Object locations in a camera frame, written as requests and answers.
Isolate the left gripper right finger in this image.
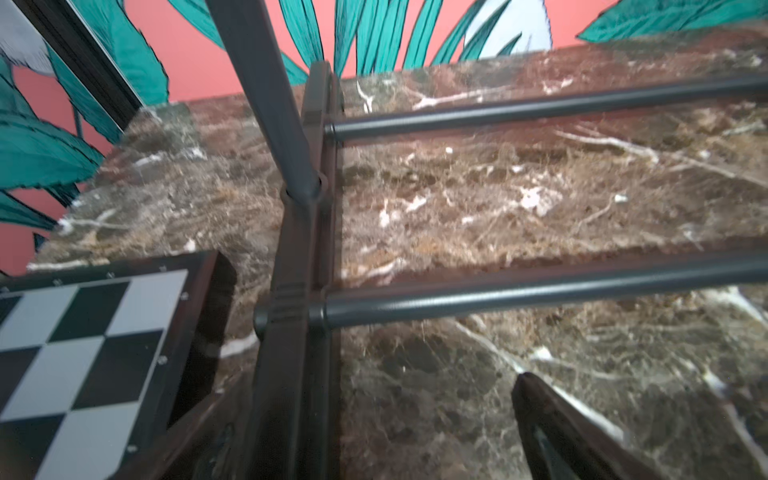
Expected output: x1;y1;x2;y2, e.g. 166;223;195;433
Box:
511;372;657;480

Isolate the checkerboard calibration plate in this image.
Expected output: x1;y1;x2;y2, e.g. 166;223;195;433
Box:
1;251;237;479

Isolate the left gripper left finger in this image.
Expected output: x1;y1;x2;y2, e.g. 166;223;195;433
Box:
112;383;251;479

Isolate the black clothes rack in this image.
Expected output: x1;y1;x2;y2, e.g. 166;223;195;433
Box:
203;0;768;480

